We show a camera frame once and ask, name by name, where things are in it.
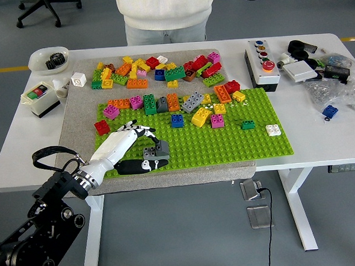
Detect white plastic tube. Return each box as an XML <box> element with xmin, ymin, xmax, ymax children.
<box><xmin>52</xmin><ymin>78</ymin><xmax>72</xmax><ymax>99</ymax></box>

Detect metal floor socket box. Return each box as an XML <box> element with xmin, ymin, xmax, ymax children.
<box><xmin>246</xmin><ymin>205</ymin><xmax>274</xmax><ymax>230</ymax></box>
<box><xmin>239</xmin><ymin>178</ymin><xmax>264</xmax><ymax>202</ymax></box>

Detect lime green flat plate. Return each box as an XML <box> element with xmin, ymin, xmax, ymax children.
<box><xmin>194</xmin><ymin>61</ymin><xmax>214</xmax><ymax>78</ymax></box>

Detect white cube box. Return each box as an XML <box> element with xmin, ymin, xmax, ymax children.
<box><xmin>70</xmin><ymin>71</ymin><xmax>88</xmax><ymax>88</ymax></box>

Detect yellow rounded small brick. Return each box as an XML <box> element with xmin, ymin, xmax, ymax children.
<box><xmin>230</xmin><ymin>90</ymin><xmax>247</xmax><ymax>103</ymax></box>

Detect black power adapter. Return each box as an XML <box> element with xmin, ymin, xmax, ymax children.
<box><xmin>323</xmin><ymin>63</ymin><xmax>352</xmax><ymax>86</ymax></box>

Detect black tape roll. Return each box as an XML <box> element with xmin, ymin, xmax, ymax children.
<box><xmin>286</xmin><ymin>39</ymin><xmax>309</xmax><ymax>52</ymax></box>
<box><xmin>291</xmin><ymin>49</ymin><xmax>310</xmax><ymax>62</ymax></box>

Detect pink two-by-two brick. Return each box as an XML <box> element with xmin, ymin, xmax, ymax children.
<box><xmin>129</xmin><ymin>94</ymin><xmax>144</xmax><ymax>111</ymax></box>

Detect switch box green red buttons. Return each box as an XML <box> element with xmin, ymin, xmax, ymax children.
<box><xmin>19</xmin><ymin>79</ymin><xmax>62</xmax><ymax>120</ymax></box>

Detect yellow long brick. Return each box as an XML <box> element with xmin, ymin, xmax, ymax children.
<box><xmin>128</xmin><ymin>61</ymin><xmax>139</xmax><ymax>81</ymax></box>

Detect white two-by-two brick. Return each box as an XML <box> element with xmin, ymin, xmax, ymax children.
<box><xmin>264</xmin><ymin>122</ymin><xmax>283</xmax><ymax>138</ymax></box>

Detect red two-by-four brick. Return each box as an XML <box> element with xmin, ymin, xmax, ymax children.
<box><xmin>200</xmin><ymin>61</ymin><xmax>224</xmax><ymax>79</ymax></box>
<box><xmin>190</xmin><ymin>54</ymin><xmax>210</xmax><ymax>72</ymax></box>

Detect table height control panel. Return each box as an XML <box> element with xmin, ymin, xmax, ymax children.
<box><xmin>327</xmin><ymin>162</ymin><xmax>355</xmax><ymax>174</ymax></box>

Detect person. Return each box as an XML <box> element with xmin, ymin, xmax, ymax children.
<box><xmin>115</xmin><ymin>0</ymin><xmax>220</xmax><ymax>48</ymax></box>

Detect push-button control box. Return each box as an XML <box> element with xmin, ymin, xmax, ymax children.
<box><xmin>243</xmin><ymin>38</ymin><xmax>282</xmax><ymax>94</ymax></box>

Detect grey slope brick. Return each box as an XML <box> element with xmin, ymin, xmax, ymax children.
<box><xmin>155</xmin><ymin>96</ymin><xmax>169</xmax><ymax>114</ymax></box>
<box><xmin>154</xmin><ymin>139</ymin><xmax>170</xmax><ymax>156</ymax></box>

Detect white plastic bowl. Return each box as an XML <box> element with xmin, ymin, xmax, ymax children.
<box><xmin>26</xmin><ymin>45</ymin><xmax>72</xmax><ymax>77</ymax></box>

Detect white table leg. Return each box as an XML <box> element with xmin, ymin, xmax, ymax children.
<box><xmin>277</xmin><ymin>166</ymin><xmax>320</xmax><ymax>253</ymax></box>
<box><xmin>78</xmin><ymin>194</ymin><xmax>110</xmax><ymax>266</ymax></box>

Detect green plastic clip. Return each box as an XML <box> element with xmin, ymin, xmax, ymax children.
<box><xmin>314</xmin><ymin>56</ymin><xmax>329</xmax><ymax>69</ymax></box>

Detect orange two-by-four brick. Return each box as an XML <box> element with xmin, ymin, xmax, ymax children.
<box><xmin>107</xmin><ymin>97</ymin><xmax>131</xmax><ymax>111</ymax></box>
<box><xmin>125</xmin><ymin>78</ymin><xmax>149</xmax><ymax>90</ymax></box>

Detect magenta two-by-two brick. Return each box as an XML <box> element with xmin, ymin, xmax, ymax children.
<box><xmin>206</xmin><ymin>51</ymin><xmax>221</xmax><ymax>65</ymax></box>
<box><xmin>102</xmin><ymin>104</ymin><xmax>122</xmax><ymax>121</ymax></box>
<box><xmin>209</xmin><ymin>113</ymin><xmax>226</xmax><ymax>129</ymax></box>

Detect black office chair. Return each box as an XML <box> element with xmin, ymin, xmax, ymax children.
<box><xmin>14</xmin><ymin>0</ymin><xmax>84</xmax><ymax>31</ymax></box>

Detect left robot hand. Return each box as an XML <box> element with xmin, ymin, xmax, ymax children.
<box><xmin>80</xmin><ymin>117</ymin><xmax>171</xmax><ymax>186</ymax></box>

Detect black gear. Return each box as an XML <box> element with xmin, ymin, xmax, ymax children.
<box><xmin>45</xmin><ymin>58</ymin><xmax>60</xmax><ymax>71</ymax></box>
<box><xmin>49</xmin><ymin>52</ymin><xmax>69</xmax><ymax>69</ymax></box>

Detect white pipe connector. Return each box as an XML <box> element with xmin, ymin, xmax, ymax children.
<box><xmin>275</xmin><ymin>52</ymin><xmax>298</xmax><ymax>71</ymax></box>

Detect grey-brown mat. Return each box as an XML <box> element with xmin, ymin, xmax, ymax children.
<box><xmin>48</xmin><ymin>46</ymin><xmax>259</xmax><ymax>200</ymax></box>

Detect yellow arch brick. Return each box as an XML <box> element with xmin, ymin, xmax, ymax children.
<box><xmin>189</xmin><ymin>106</ymin><xmax>214</xmax><ymax>129</ymax></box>

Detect white flat switch plate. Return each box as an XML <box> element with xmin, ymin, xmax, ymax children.
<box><xmin>281</xmin><ymin>60</ymin><xmax>319</xmax><ymax>84</ymax></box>

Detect clear bag blue parts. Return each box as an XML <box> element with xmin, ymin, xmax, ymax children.
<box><xmin>318</xmin><ymin>51</ymin><xmax>354</xmax><ymax>70</ymax></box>

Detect black round knob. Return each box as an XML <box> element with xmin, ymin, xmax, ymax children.
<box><xmin>305</xmin><ymin>57</ymin><xmax>321</xmax><ymax>70</ymax></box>

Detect clear bag of screws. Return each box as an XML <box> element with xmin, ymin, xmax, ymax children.
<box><xmin>303</xmin><ymin>77</ymin><xmax>350</xmax><ymax>114</ymax></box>

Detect black power cable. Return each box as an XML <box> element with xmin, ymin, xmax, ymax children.
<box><xmin>256</xmin><ymin>187</ymin><xmax>278</xmax><ymax>266</ymax></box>

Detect dark green two-by-four brick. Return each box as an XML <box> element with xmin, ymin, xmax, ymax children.
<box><xmin>163</xmin><ymin>65</ymin><xmax>188</xmax><ymax>82</ymax></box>
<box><xmin>142</xmin><ymin>93</ymin><xmax>158</xmax><ymax>116</ymax></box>

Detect red two-by-two brick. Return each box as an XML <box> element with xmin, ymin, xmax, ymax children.
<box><xmin>222</xmin><ymin>79</ymin><xmax>241</xmax><ymax>95</ymax></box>
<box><xmin>144</xmin><ymin>56</ymin><xmax>162</xmax><ymax>71</ymax></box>
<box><xmin>94</xmin><ymin>119</ymin><xmax>111</xmax><ymax>136</ymax></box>

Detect grey two-by-four brick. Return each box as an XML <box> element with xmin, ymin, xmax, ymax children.
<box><xmin>142</xmin><ymin>144</ymin><xmax>171</xmax><ymax>162</ymax></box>
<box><xmin>179</xmin><ymin>90</ymin><xmax>206</xmax><ymax>115</ymax></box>

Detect orange upturned long brick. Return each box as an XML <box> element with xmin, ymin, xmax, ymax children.
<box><xmin>212</xmin><ymin>83</ymin><xmax>232</xmax><ymax>105</ymax></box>

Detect green baseplate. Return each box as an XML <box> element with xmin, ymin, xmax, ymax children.
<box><xmin>90</xmin><ymin>85</ymin><xmax>295</xmax><ymax>178</ymax></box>

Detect lime green two-by-four brick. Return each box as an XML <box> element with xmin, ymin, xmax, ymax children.
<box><xmin>202</xmin><ymin>72</ymin><xmax>226</xmax><ymax>88</ymax></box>

